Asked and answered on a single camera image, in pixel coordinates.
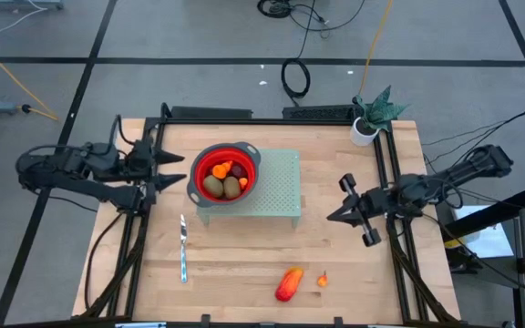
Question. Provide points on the green perforated metal rack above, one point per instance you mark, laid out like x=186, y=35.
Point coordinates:
x=281, y=182

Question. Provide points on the small orange tangerine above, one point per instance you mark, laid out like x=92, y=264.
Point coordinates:
x=219, y=171

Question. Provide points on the black rectangular box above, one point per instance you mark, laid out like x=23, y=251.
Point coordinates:
x=317, y=112
x=212, y=113

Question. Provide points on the silver metal plate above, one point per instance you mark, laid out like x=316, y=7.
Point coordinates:
x=139, y=325

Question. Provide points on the red collapsible colander grey rim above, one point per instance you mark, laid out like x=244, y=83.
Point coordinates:
x=251, y=157

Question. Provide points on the black metal beam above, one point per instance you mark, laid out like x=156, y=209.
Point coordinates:
x=481, y=218

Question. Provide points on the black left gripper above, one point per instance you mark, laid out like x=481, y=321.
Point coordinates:
x=146, y=164

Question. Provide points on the green plant in white pot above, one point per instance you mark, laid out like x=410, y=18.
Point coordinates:
x=363, y=132

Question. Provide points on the black edge clip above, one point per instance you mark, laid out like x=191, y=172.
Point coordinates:
x=205, y=320
x=338, y=320
x=166, y=110

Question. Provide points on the red orange mango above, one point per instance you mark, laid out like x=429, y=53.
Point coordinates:
x=289, y=284

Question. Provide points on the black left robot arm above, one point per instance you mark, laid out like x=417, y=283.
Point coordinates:
x=75, y=166

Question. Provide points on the brown kiwi fruit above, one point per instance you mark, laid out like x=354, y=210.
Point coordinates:
x=232, y=187
x=213, y=186

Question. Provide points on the small orange-red fruit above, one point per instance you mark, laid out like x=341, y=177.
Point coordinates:
x=243, y=183

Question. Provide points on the white paper sheet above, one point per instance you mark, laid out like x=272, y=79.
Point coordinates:
x=490, y=243

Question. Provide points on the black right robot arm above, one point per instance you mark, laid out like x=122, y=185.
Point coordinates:
x=445, y=180

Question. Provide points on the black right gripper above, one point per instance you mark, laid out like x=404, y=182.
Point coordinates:
x=363, y=207

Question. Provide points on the black aluminium frame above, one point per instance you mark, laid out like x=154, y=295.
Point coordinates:
x=290, y=121

